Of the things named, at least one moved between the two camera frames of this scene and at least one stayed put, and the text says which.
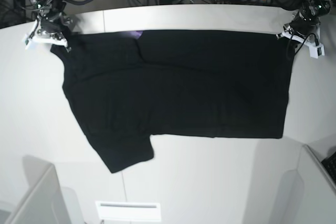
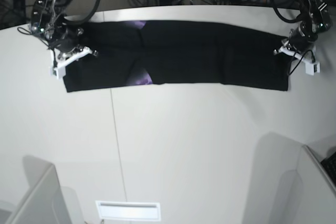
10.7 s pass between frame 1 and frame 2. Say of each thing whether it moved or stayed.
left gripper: moved
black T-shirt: moved
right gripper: moved
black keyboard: stayed
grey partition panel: stayed
